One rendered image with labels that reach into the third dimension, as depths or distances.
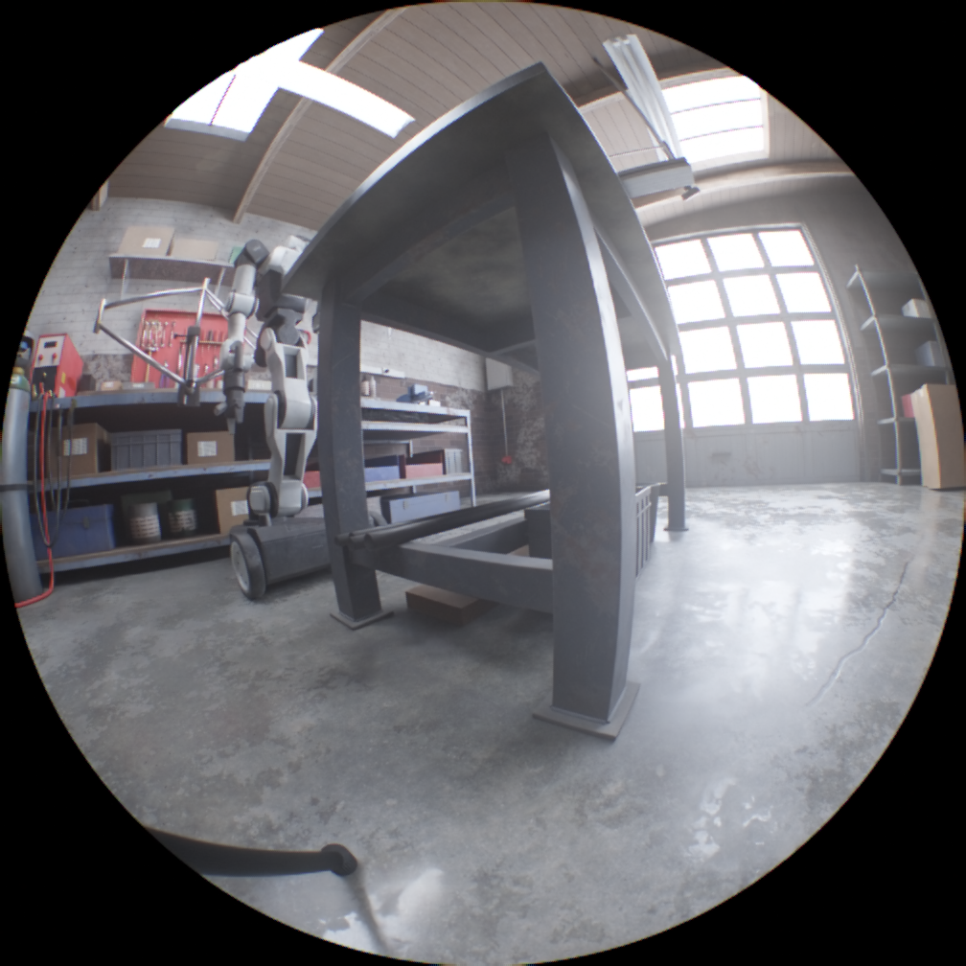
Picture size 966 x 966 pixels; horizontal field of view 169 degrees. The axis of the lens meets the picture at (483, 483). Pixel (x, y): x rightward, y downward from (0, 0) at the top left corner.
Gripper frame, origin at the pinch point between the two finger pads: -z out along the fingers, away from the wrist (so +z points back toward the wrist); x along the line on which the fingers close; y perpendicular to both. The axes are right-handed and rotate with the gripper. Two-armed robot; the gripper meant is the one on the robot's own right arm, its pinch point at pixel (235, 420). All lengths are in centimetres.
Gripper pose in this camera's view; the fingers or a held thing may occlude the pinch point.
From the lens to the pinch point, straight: 123.9
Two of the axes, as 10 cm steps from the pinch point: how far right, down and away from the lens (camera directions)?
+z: -2.4, -9.7, 0.6
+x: 8.2, -2.4, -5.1
